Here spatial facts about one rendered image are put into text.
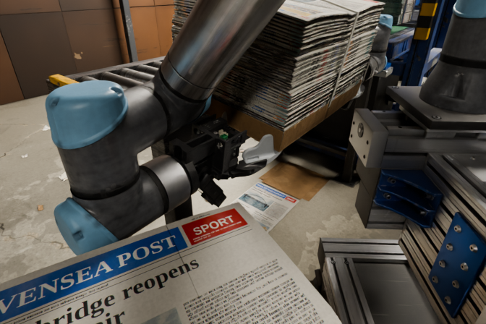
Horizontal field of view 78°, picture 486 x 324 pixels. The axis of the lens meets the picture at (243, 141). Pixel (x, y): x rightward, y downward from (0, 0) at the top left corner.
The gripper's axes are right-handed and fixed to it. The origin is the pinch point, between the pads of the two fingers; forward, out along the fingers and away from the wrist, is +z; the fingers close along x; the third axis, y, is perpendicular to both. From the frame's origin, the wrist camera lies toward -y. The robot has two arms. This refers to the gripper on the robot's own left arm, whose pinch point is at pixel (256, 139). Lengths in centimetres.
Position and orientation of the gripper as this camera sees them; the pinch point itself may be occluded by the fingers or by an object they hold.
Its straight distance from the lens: 58.6
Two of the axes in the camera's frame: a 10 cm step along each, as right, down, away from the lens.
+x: -7.7, -4.3, 4.8
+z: 6.3, -3.6, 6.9
